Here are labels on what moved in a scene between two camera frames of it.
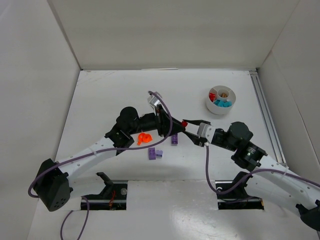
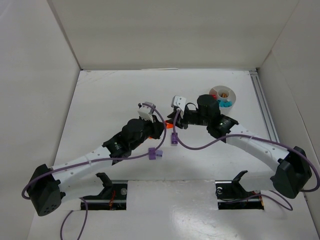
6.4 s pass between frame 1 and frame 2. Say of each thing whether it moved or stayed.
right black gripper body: moved
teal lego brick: stayed
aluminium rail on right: stayed
